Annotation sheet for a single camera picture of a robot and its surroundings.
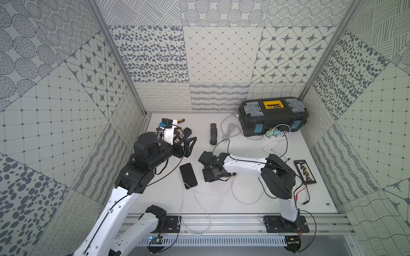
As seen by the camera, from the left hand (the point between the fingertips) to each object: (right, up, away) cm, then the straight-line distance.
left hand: (183, 130), depth 64 cm
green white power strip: (+54, -3, +38) cm, 66 cm away
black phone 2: (+10, -23, +16) cm, 30 cm away
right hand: (+13, -26, +25) cm, 38 cm away
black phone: (-2, -26, +24) cm, 36 cm away
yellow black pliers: (-13, +6, +51) cm, 53 cm away
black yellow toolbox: (+40, +8, +31) cm, 51 cm away
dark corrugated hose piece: (+13, -3, +42) cm, 44 cm away
